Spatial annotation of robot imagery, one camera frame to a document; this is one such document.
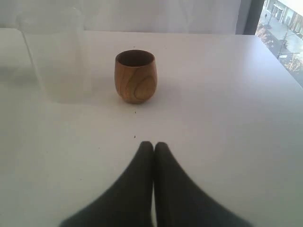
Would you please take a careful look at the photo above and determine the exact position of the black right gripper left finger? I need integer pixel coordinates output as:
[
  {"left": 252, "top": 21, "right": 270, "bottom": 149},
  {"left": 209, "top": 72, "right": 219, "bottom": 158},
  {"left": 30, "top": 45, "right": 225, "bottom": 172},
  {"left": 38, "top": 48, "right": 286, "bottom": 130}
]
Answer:
[{"left": 60, "top": 141, "right": 154, "bottom": 227}]

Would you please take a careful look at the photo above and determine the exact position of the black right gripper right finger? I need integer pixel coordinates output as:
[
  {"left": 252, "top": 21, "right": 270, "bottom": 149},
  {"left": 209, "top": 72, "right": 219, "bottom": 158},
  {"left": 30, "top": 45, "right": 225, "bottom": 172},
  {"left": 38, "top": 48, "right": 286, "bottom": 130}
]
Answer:
[{"left": 154, "top": 142, "right": 251, "bottom": 227}]

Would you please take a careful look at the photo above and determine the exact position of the brown wooden cup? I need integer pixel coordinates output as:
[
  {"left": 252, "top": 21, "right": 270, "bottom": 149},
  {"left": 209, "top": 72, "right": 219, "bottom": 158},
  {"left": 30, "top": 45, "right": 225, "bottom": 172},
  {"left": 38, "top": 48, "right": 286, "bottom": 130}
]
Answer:
[{"left": 114, "top": 50, "right": 158, "bottom": 104}]

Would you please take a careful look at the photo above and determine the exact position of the translucent white plastic container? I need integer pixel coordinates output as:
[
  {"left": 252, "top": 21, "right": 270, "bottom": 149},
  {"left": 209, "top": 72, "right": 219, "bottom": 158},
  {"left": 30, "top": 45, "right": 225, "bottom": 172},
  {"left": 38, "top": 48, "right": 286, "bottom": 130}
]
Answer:
[{"left": 17, "top": 7, "right": 91, "bottom": 103}]

